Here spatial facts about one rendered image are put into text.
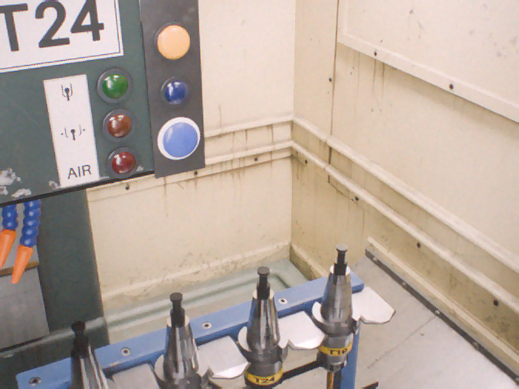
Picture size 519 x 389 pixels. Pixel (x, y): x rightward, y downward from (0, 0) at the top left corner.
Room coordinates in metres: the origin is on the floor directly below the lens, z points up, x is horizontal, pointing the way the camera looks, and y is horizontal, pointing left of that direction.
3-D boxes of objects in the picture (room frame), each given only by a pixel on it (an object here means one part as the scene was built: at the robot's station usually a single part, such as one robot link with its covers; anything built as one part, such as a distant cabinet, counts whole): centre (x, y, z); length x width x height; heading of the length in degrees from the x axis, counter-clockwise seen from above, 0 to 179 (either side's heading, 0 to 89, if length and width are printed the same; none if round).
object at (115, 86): (0.48, 0.11, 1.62); 0.02 x 0.01 x 0.02; 117
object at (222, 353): (0.63, 0.04, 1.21); 0.07 x 0.05 x 0.01; 27
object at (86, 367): (0.55, 0.19, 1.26); 0.04 x 0.04 x 0.07
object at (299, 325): (0.68, -0.05, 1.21); 0.07 x 0.05 x 0.01; 27
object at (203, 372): (0.60, 0.09, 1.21); 0.06 x 0.06 x 0.03
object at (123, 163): (0.48, 0.11, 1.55); 0.02 x 0.01 x 0.02; 117
